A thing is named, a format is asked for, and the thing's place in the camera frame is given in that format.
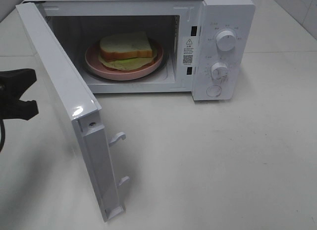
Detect round white door button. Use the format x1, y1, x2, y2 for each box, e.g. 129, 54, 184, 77
206, 85, 222, 98

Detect upper white power knob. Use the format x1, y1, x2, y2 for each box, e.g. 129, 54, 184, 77
215, 29, 237, 52

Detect white warning label sticker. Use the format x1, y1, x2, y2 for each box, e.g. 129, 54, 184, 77
181, 36, 198, 66

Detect pink round plate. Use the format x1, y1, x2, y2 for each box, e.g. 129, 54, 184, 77
85, 40, 164, 81

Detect white microwave door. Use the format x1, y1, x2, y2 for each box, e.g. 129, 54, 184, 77
16, 2, 129, 222

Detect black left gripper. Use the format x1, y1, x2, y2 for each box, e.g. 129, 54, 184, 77
0, 68, 39, 120

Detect lower white timer knob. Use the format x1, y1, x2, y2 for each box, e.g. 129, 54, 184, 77
211, 62, 229, 80

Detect glass microwave turntable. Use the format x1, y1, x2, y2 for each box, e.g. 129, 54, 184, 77
84, 52, 169, 82

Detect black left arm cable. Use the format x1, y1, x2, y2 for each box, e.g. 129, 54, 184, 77
0, 119, 7, 154

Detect white microwave oven body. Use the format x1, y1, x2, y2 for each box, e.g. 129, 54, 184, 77
21, 0, 255, 101

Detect sandwich with lettuce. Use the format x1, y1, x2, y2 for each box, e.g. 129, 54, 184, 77
99, 31, 154, 63

